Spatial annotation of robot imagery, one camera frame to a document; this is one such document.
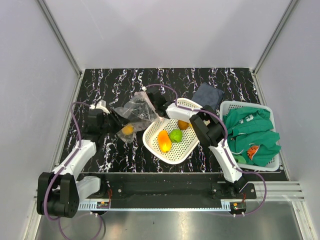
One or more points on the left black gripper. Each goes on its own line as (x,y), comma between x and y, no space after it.
(119,122)

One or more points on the clear zip top bag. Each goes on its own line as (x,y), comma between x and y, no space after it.
(138,112)

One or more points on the small orange fake tangerine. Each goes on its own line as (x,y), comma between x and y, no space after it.
(127,130)

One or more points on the green fake lime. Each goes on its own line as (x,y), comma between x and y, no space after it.
(176,136)

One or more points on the orange fake mango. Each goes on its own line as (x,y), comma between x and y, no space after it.
(164,141)

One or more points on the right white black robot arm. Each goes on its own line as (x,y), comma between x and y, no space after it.
(209,130)

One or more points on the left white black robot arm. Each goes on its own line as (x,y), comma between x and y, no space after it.
(59,193)

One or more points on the folded navy blue cloth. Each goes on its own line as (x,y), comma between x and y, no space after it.
(208,95)

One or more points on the white laundry basket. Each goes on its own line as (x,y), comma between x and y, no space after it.
(225,106)

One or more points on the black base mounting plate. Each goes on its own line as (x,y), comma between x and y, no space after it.
(124,190)

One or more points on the green cloth garment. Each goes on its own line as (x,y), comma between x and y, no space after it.
(251,138)

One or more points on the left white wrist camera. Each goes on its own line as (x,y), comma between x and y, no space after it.
(100,105)

